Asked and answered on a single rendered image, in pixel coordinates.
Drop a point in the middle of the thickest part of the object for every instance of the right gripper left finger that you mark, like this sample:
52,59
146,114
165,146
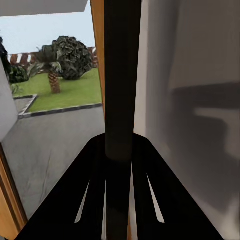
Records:
55,218

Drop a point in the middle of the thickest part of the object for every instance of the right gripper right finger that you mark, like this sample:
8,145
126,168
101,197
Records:
183,218

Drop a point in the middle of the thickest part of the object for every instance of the door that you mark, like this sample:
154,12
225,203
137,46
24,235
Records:
52,100

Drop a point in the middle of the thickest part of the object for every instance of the poster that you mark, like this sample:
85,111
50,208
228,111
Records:
122,21

